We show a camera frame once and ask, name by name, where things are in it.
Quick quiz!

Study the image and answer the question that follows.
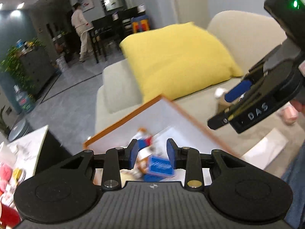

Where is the colourful child chair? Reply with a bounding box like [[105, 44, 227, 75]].
[[131, 15, 150, 34]]

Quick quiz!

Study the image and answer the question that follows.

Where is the green plant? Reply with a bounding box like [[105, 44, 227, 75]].
[[1, 38, 46, 98]]

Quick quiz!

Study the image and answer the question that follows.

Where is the person in white clothes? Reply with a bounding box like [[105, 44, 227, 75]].
[[71, 3, 92, 62]]

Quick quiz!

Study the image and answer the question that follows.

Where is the blue small box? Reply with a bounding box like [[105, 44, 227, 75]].
[[143, 156, 175, 182]]

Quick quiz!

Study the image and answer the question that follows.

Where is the white paper sheet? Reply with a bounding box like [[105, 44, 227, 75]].
[[241, 128, 288, 170]]

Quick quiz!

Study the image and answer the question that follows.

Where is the dark dining table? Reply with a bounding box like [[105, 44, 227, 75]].
[[88, 4, 146, 63]]

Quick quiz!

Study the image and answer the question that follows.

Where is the orange storage box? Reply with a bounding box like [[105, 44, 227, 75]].
[[83, 94, 240, 187]]

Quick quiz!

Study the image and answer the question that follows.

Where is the beige sofa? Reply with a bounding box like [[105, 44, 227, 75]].
[[95, 10, 304, 177]]

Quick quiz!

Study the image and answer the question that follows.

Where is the yellow cushion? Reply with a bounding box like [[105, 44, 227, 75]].
[[120, 22, 243, 102]]

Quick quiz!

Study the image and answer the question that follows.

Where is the dark sideboard cabinet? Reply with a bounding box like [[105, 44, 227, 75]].
[[20, 47, 55, 96]]

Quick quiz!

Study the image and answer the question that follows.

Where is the water bottle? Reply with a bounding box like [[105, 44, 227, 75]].
[[14, 85, 34, 114]]

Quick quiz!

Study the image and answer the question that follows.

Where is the operator right hand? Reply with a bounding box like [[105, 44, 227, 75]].
[[290, 99, 305, 114]]

